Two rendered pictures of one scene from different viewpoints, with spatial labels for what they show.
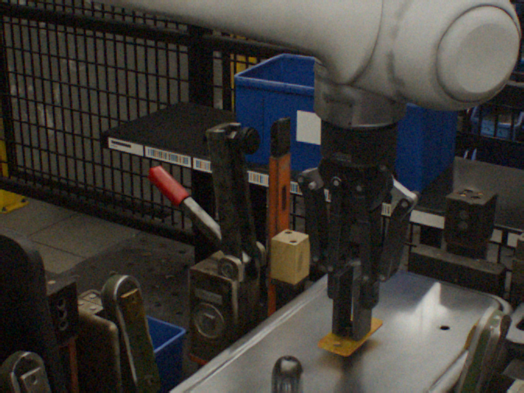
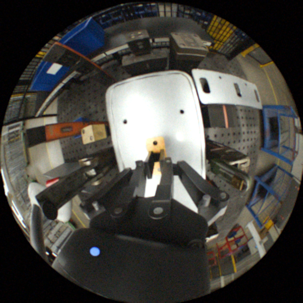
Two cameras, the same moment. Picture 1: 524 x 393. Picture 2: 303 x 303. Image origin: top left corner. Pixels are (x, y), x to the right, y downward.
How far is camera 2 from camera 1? 1.01 m
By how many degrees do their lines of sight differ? 75
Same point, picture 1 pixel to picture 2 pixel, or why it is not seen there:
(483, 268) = (159, 56)
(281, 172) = (53, 135)
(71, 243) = not seen: hidden behind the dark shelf
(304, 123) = (51, 71)
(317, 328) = (137, 153)
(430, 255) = (132, 62)
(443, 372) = (200, 146)
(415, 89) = not seen: outside the picture
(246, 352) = not seen: hidden behind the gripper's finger
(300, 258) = (99, 134)
